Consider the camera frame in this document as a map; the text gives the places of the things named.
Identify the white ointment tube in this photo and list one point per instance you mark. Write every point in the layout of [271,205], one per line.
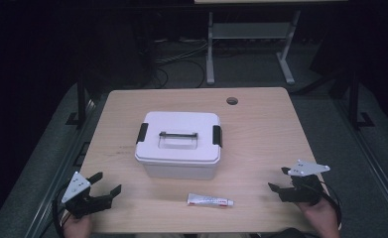
[208,200]

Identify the white box lid black latches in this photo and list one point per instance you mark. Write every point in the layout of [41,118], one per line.
[178,122]

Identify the person's left hand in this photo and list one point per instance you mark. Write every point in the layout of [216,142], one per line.
[77,228]

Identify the grey metal table frame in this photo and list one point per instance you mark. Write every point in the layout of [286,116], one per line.
[247,30]

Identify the black metal post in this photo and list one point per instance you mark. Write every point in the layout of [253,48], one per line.
[354,102]
[81,102]

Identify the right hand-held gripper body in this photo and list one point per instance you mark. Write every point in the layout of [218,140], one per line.
[304,193]

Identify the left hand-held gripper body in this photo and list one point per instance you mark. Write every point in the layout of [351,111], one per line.
[79,201]

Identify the person's right hand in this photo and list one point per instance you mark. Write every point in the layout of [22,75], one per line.
[323,219]

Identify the white plastic storage box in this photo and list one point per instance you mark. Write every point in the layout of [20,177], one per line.
[178,172]

